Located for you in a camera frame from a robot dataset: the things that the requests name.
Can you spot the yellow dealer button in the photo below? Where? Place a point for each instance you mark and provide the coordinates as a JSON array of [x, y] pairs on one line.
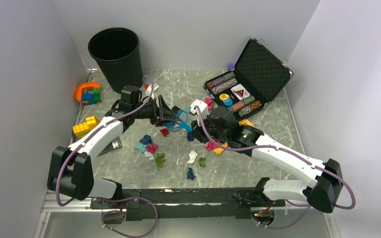
[[224, 97]]

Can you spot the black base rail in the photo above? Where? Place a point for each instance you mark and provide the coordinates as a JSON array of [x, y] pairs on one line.
[[237, 202]]

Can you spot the red paper scrap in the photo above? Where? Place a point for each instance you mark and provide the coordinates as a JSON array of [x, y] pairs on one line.
[[165, 132]]

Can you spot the pink paper scrap by scoop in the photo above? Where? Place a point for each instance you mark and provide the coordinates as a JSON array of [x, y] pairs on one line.
[[211, 146]]

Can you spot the orange curved toy piece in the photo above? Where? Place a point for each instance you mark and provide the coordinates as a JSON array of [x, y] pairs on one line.
[[85, 86]]

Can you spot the blue and green toy blocks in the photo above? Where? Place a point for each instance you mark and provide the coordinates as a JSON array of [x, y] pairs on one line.
[[91, 96]]

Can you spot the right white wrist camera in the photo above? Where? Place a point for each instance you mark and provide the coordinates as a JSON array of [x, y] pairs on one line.
[[199, 106]]

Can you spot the yellow toy block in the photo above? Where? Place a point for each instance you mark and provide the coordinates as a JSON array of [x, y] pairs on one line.
[[80, 130]]

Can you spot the black plastic waste bin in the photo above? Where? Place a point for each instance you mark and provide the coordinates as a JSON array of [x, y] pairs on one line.
[[116, 51]]

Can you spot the dark blue scrap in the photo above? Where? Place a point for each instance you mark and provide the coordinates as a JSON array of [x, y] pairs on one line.
[[190, 138], [146, 140], [190, 174]]

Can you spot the green paper scrap left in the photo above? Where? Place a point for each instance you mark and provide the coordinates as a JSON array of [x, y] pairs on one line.
[[160, 160]]

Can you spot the white paper scrap small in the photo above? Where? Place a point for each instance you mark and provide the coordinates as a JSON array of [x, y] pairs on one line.
[[149, 155]]

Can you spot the playing card deck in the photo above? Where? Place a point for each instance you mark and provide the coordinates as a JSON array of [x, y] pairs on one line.
[[240, 91]]

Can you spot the teal paper scrap left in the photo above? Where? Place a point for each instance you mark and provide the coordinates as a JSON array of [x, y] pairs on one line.
[[141, 147]]

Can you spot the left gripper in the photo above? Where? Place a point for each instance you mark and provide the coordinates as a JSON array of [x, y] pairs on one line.
[[166, 114]]

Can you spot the dark blue scrap front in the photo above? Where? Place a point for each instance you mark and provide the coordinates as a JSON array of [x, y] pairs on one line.
[[190, 174]]

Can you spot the black poker chip case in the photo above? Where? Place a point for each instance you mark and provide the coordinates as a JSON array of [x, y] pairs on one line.
[[259, 71]]

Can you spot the dark blue scrap left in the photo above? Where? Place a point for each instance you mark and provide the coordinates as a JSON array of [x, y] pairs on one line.
[[146, 140]]

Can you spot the dark blue scrap centre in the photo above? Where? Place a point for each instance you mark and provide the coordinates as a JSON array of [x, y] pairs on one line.
[[190, 138]]

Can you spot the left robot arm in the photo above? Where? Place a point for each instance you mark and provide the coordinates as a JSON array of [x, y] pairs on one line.
[[71, 172]]

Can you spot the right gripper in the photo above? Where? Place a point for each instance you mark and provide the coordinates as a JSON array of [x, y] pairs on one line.
[[198, 132]]

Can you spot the pink paper scrap left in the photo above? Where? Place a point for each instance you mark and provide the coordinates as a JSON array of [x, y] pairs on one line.
[[152, 148]]

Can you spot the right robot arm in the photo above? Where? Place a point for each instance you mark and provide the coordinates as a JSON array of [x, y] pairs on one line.
[[318, 183]]

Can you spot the yellow slotted scoop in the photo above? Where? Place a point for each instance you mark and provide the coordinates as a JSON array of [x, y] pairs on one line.
[[218, 151]]

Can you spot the blue hand brush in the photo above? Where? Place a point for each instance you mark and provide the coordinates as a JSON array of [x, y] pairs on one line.
[[182, 123]]

